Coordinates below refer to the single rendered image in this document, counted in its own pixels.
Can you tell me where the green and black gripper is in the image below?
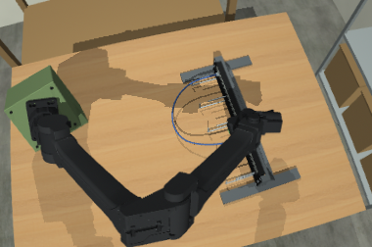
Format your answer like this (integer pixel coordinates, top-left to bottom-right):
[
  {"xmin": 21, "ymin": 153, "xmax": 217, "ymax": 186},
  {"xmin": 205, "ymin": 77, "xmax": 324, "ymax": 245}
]
[{"xmin": 227, "ymin": 115, "xmax": 239, "ymax": 135}]

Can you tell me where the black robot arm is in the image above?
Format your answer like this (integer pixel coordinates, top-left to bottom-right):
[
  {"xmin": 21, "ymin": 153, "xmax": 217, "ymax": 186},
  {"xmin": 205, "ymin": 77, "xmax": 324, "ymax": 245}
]
[{"xmin": 26, "ymin": 97, "xmax": 283, "ymax": 247}]

